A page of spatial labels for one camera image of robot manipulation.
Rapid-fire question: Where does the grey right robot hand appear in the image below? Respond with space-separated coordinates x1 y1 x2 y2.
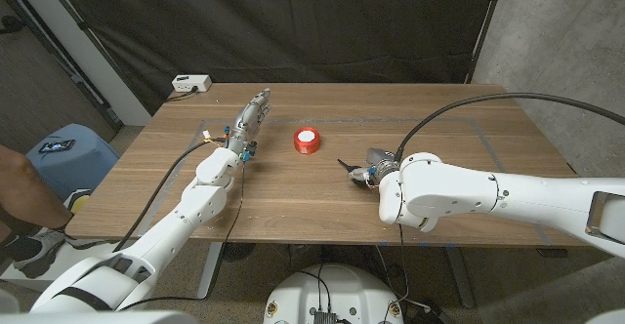
351 146 401 188

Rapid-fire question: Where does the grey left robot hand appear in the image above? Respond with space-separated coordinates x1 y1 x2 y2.
225 87 272 158

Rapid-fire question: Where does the black rubber air blower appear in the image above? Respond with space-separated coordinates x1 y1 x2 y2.
336 157 372 186

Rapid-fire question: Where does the red tape roll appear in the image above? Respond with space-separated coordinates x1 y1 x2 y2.
293 127 322 156

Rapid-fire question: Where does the white power strip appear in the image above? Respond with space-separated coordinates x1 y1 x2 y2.
171 73 213 94

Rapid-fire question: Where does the black backdrop curtain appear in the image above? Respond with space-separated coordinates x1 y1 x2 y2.
51 0 497 115

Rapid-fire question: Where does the black round floor fan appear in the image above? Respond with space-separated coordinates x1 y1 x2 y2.
222 242 257 263

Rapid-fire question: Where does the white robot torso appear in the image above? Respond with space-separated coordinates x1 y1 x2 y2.
263 263 405 324

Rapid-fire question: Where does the grey table leg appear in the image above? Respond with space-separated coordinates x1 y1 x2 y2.
197 242 224 300
444 246 476 309

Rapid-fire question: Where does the black power adapter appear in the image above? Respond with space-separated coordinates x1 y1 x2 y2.
414 304 450 324

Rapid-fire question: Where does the black backdrop stand pole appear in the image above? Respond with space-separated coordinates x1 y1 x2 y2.
466 0 507 84

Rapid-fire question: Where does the blue plastic stool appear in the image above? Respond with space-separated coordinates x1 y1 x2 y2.
17 122 121 201

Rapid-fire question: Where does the yellow and white floor object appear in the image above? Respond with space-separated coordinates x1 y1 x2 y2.
61 188 93 217

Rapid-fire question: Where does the white floor platform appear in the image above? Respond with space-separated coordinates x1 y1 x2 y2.
0 238 128 296

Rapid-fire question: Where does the person's bare leg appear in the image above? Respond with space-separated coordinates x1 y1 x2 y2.
0 142 74 230

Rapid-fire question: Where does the grey and white shoe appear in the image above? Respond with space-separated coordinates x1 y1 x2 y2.
12 228 99 279

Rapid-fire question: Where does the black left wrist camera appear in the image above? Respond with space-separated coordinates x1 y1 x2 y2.
239 141 259 162

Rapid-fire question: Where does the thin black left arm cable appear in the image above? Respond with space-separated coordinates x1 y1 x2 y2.
116 161 246 311

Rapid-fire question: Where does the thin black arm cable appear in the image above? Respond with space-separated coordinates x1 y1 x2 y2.
383 222 411 323
116 161 246 311

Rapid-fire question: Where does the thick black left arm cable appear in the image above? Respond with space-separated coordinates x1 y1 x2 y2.
112 138 227 254

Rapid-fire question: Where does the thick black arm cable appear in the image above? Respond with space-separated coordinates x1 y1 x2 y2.
112 138 227 254
394 92 625 164

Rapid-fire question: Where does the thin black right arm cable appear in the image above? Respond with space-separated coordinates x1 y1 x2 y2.
383 222 411 323

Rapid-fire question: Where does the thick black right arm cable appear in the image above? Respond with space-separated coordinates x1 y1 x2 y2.
394 92 625 164

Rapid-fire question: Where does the black wall rail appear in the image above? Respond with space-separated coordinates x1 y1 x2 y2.
0 0 123 130

